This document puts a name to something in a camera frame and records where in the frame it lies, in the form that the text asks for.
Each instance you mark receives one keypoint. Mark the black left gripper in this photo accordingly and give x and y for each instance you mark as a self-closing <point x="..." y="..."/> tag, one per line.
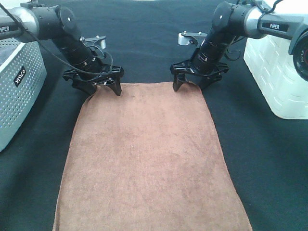
<point x="86" y="81"/>

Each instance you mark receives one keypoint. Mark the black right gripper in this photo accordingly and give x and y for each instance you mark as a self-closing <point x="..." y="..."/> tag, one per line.
<point x="202" y="78"/>

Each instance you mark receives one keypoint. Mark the brown microfiber towel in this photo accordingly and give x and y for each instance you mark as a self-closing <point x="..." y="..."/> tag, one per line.
<point x="148" y="160"/>

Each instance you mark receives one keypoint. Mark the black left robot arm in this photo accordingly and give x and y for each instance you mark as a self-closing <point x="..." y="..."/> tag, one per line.
<point x="85" y="56"/>

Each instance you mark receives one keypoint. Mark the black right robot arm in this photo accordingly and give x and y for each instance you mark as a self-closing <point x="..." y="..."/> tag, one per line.
<point x="247" y="19"/>

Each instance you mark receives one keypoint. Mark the grey perforated laundry basket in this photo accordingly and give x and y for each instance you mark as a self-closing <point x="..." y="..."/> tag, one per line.
<point x="22" y="74"/>

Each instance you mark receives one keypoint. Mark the white plastic storage bin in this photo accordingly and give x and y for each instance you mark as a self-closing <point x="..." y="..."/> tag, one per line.
<point x="272" y="67"/>

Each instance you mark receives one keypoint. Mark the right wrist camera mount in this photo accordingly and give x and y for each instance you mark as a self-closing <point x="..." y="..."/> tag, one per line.
<point x="191" y="38"/>

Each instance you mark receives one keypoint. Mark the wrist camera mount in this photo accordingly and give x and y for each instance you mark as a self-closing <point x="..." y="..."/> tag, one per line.
<point x="191" y="38"/>
<point x="99" y="41"/>

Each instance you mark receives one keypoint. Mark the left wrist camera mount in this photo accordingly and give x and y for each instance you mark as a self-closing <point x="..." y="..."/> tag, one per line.
<point x="99" y="41"/>

